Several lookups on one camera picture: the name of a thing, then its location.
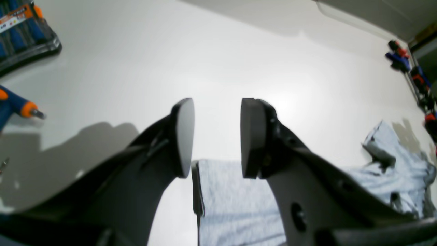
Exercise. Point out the screwdriver set case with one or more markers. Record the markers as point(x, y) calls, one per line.
point(25, 35)

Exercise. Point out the blue red bar clamp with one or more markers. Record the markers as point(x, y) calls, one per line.
point(423, 88)
point(398, 56)

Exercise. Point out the top blue red bar clamp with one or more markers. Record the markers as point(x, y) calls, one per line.
point(398, 56)

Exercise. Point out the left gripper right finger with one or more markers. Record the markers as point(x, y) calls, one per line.
point(319, 204)

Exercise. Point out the blue orange screwdriver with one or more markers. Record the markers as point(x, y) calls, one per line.
point(11, 103)

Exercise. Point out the grey T-shirt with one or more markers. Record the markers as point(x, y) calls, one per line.
point(233, 211)

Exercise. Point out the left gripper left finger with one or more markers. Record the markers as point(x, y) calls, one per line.
point(115, 203)

